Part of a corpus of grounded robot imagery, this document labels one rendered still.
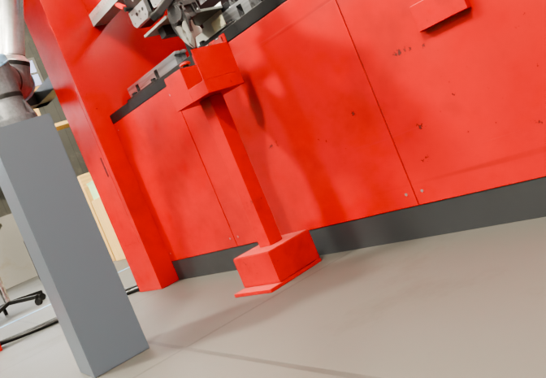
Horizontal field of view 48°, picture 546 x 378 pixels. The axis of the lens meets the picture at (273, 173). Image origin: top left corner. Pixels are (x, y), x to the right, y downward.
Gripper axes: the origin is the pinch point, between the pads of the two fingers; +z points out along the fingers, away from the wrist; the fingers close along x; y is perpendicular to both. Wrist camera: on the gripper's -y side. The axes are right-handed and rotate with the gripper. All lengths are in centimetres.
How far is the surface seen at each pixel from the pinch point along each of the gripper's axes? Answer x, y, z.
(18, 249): 866, 208, 50
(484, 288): -88, -34, 81
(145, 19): 62, 35, -29
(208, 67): -5.0, -2.0, 9.5
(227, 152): 4.4, -3.3, 37.0
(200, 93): -0.9, -6.5, 15.8
